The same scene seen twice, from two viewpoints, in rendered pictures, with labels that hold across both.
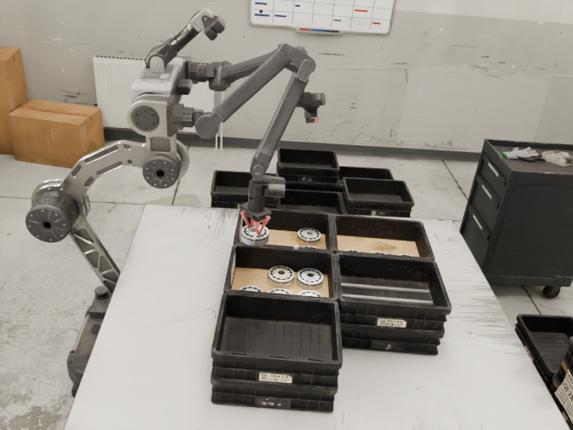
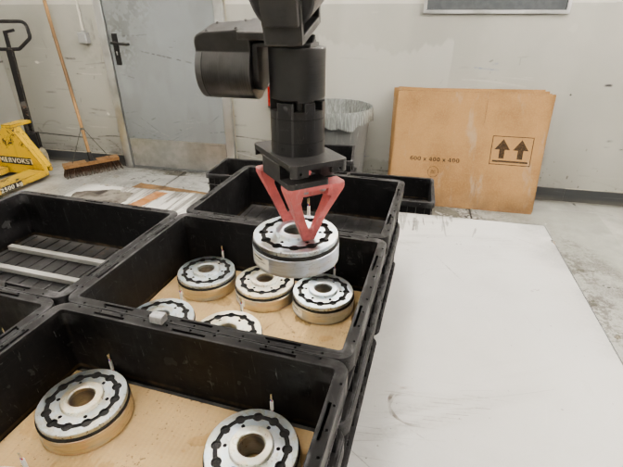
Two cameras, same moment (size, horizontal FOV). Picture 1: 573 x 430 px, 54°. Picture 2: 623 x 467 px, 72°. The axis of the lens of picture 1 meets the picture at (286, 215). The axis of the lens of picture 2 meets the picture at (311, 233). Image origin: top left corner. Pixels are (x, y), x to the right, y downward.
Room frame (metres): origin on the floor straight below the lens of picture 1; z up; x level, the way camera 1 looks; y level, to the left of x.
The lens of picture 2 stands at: (2.18, 0.26, 1.28)
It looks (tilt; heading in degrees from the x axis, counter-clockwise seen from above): 28 degrees down; 198
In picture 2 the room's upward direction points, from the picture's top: straight up
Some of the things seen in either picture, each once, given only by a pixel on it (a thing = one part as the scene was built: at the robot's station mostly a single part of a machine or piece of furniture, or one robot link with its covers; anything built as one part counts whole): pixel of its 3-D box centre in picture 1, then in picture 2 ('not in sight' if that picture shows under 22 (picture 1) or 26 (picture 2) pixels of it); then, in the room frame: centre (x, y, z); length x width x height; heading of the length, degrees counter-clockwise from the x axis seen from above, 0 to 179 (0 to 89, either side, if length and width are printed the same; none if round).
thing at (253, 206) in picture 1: (256, 203); (298, 132); (1.75, 0.11, 1.16); 0.10 x 0.07 x 0.07; 46
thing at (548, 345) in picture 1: (554, 359); not in sight; (2.08, -1.37, 0.26); 0.40 x 0.30 x 0.23; 5
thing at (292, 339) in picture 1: (277, 339); (303, 220); (1.38, -0.01, 0.87); 0.40 x 0.30 x 0.11; 91
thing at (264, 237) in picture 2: (255, 231); (296, 233); (1.75, 0.11, 1.04); 0.10 x 0.10 x 0.01
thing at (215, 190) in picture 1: (244, 215); not in sight; (2.99, 0.26, 0.37); 0.40 x 0.30 x 0.45; 95
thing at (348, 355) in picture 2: (281, 272); (244, 272); (1.68, 0.00, 0.92); 0.40 x 0.30 x 0.02; 91
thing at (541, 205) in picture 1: (524, 222); not in sight; (3.09, -1.49, 0.45); 0.60 x 0.45 x 0.90; 95
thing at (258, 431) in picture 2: not in sight; (251, 446); (1.91, 0.11, 0.86); 0.05 x 0.05 x 0.01
